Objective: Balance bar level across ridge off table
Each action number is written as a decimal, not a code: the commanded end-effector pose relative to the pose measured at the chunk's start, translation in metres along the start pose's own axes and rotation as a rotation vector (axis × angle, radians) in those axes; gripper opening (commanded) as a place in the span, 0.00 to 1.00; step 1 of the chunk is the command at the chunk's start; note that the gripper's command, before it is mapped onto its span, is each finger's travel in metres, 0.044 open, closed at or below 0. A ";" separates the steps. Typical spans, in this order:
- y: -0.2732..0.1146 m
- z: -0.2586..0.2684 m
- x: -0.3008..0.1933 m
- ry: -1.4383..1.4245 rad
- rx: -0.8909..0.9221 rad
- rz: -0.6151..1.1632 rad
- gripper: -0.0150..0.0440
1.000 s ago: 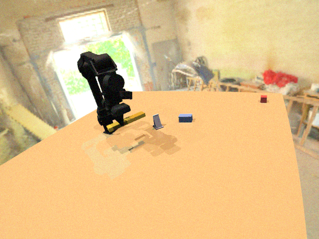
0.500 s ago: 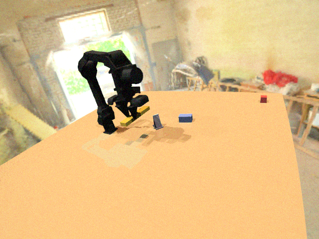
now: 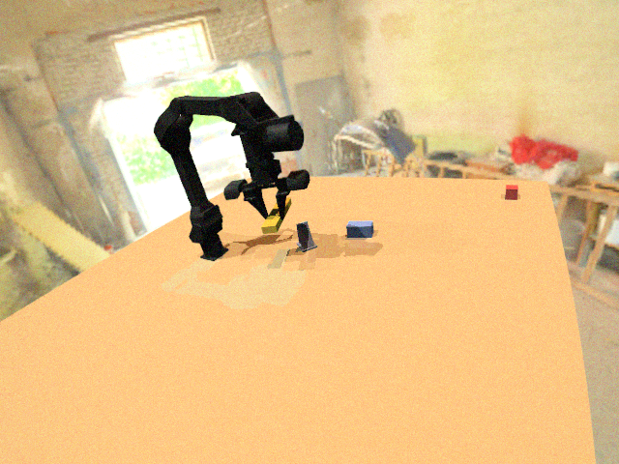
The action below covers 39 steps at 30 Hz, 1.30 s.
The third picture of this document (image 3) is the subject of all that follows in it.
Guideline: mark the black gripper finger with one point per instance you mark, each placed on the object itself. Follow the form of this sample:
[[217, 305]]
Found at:
[[258, 203], [281, 197]]

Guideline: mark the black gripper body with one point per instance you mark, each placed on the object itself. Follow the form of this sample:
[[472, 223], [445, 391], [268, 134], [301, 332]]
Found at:
[[264, 176]]

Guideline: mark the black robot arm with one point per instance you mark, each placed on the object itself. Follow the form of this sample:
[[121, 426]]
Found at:
[[261, 131]]

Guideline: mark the small red block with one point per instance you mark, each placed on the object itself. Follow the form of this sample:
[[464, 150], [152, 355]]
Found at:
[[511, 192]]

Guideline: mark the blue rectangular block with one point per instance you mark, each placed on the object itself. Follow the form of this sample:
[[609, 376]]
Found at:
[[359, 229]]

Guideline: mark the yellow bar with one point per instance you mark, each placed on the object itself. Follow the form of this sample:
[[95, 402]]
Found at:
[[273, 221]]

